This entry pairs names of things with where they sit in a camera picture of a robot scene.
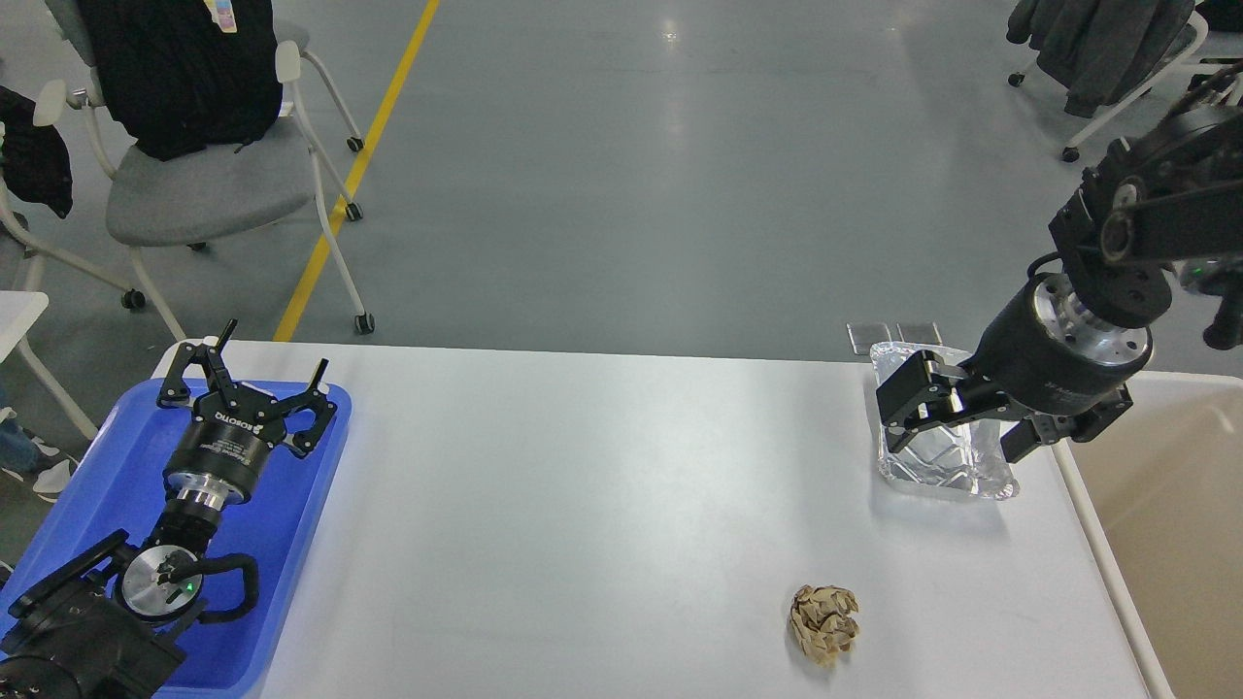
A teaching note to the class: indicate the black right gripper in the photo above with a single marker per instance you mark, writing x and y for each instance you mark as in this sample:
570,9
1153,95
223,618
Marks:
1046,363

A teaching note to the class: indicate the right metal floor plate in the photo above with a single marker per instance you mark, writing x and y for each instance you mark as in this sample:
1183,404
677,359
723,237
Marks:
919,332

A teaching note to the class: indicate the grey chair with white frame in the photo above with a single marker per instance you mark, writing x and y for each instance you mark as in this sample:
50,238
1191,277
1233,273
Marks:
219,191

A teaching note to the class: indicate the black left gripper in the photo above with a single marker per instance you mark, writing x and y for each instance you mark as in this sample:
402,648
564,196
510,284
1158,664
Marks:
228,441

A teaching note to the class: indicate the black jacket on chair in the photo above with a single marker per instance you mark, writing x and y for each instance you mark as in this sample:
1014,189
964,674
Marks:
176,81

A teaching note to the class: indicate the left metal floor plate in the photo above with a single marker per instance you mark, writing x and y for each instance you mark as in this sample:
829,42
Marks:
864,335

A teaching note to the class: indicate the crumpled brown paper ball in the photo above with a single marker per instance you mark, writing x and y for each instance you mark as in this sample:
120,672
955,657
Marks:
822,623

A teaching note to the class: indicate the blue plastic tray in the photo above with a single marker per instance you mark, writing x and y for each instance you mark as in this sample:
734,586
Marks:
119,486

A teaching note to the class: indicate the far right chair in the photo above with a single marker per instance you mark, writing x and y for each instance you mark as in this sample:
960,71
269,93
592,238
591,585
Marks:
1210,41

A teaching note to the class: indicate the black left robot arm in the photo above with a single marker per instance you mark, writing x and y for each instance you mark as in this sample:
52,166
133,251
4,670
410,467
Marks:
107,623

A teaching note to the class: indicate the beige plastic bin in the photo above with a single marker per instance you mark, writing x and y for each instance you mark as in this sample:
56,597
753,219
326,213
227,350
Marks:
1159,494

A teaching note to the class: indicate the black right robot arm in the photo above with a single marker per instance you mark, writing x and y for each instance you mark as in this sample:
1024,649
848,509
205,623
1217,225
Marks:
1169,197

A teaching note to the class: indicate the black garment at left edge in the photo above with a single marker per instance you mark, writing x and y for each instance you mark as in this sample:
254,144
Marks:
36,164

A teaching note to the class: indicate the white sneaker at left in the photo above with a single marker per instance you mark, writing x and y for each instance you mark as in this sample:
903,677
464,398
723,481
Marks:
52,482

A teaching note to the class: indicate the aluminium foil tray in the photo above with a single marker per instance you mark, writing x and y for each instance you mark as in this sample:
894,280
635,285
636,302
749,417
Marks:
959,463

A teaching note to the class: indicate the grey coat on chair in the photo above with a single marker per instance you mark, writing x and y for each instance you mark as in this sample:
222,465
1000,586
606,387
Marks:
1099,51

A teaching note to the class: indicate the metal floor plate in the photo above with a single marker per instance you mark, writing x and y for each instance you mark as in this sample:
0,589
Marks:
864,335
919,332

